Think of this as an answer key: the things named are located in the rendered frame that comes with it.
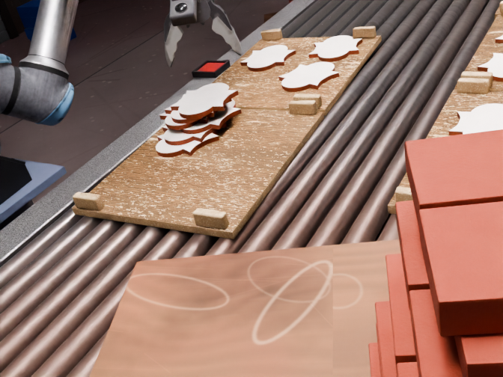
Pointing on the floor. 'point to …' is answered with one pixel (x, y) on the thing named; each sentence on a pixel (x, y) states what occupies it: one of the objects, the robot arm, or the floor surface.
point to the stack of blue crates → (29, 15)
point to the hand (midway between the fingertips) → (205, 63)
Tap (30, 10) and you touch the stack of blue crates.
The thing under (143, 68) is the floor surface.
